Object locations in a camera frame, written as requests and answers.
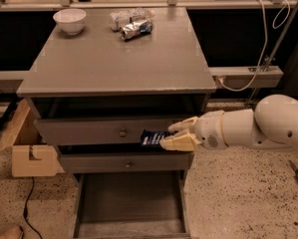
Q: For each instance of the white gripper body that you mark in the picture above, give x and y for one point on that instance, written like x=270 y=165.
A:
x=209 y=129

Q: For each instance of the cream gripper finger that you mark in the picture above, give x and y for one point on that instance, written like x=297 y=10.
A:
x=183 y=125
x=181 y=141

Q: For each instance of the blue rxbar blueberry bar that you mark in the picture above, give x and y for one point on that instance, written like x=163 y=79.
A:
x=153 y=138

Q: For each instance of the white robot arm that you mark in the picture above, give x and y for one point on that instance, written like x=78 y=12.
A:
x=272 y=125

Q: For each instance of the grey middle drawer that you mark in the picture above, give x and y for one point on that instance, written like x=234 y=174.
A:
x=126 y=161

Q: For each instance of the grey top drawer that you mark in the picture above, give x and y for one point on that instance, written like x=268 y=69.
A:
x=99 y=131

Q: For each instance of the grey open bottom drawer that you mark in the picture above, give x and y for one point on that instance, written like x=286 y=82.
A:
x=135 y=205

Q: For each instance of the grey drawer cabinet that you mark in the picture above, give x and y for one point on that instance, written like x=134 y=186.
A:
x=96 y=75

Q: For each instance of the silver foil snack bag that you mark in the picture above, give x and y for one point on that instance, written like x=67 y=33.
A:
x=136 y=28

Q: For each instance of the white crumpled snack bag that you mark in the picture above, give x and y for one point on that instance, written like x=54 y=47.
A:
x=121 y=18

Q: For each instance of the cardboard box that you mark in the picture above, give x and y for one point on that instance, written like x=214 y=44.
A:
x=30 y=156

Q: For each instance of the white ceramic bowl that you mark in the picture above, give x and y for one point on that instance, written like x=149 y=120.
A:
x=70 y=21

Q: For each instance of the beige shoe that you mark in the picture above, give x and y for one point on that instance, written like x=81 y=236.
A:
x=15 y=232

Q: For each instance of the metal rail shelf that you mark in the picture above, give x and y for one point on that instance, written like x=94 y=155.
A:
x=251 y=77

